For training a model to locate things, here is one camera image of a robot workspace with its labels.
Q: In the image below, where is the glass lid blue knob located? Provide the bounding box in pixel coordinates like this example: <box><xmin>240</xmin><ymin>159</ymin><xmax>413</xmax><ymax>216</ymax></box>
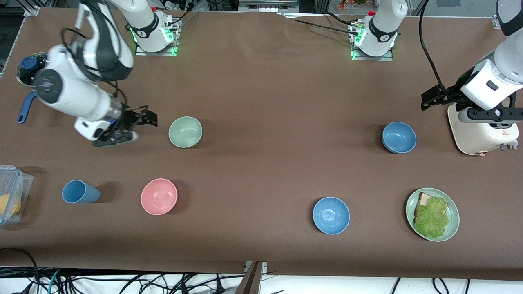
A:
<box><xmin>17</xmin><ymin>53</ymin><xmax>49</xmax><ymax>85</ymax></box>

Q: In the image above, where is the dark grey metal bar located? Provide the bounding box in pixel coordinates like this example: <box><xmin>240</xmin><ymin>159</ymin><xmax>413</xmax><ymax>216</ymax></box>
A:
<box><xmin>234</xmin><ymin>261</ymin><xmax>262</xmax><ymax>294</ymax></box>

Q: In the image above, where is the teal cable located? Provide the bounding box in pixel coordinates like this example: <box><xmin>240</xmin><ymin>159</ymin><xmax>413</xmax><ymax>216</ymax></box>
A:
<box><xmin>45</xmin><ymin>268</ymin><xmax>64</xmax><ymax>294</ymax></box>

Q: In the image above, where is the green lettuce leaf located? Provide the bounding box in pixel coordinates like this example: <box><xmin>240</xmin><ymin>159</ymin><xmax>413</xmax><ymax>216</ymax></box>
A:
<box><xmin>413</xmin><ymin>197</ymin><xmax>450</xmax><ymax>239</ymax></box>

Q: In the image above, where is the cream white toaster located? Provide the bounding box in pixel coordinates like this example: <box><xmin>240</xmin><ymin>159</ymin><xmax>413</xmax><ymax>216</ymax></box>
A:
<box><xmin>447</xmin><ymin>92</ymin><xmax>519</xmax><ymax>156</ymax></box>

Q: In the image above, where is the blue plastic cup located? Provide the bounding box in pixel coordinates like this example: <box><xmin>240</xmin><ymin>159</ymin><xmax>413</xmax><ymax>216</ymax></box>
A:
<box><xmin>62</xmin><ymin>180</ymin><xmax>101</xmax><ymax>204</ymax></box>

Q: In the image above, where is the pale green plate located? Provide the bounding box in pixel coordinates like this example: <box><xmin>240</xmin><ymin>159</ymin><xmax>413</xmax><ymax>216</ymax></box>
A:
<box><xmin>405</xmin><ymin>188</ymin><xmax>460</xmax><ymax>242</ymax></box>

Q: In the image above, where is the toasted bread slice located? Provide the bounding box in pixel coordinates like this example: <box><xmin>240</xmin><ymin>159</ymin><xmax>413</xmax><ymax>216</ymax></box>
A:
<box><xmin>414</xmin><ymin>192</ymin><xmax>449</xmax><ymax>223</ymax></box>

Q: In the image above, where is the blue bowl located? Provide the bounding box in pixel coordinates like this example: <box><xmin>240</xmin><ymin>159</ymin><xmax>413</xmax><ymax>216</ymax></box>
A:
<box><xmin>313</xmin><ymin>197</ymin><xmax>351</xmax><ymax>235</ymax></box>
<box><xmin>382</xmin><ymin>122</ymin><xmax>417</xmax><ymax>154</ymax></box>

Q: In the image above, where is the yellow food item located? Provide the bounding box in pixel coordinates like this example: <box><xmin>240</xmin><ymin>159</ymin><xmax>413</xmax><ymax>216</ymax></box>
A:
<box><xmin>0</xmin><ymin>193</ymin><xmax>22</xmax><ymax>216</ymax></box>

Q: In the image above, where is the dark pan blue handle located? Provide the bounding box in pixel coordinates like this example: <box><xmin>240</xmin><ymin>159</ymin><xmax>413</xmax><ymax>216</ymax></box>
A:
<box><xmin>16</xmin><ymin>52</ymin><xmax>51</xmax><ymax>124</ymax></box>

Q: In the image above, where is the pink bowl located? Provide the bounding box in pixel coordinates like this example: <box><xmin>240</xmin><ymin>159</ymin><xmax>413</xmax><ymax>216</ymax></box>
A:
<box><xmin>141</xmin><ymin>178</ymin><xmax>179</xmax><ymax>216</ymax></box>

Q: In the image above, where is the brown table cover mat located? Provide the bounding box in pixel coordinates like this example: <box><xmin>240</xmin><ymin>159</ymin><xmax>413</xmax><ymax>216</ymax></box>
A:
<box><xmin>0</xmin><ymin>6</ymin><xmax>523</xmax><ymax>282</ymax></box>

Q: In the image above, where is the clear plastic lidded container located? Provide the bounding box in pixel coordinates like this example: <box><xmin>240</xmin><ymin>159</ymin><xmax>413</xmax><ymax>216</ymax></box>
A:
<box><xmin>0</xmin><ymin>165</ymin><xmax>34</xmax><ymax>226</ymax></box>

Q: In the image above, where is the pale green bowl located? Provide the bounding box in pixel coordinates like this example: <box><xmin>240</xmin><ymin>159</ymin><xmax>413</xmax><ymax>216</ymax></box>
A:
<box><xmin>168</xmin><ymin>116</ymin><xmax>203</xmax><ymax>149</ymax></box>

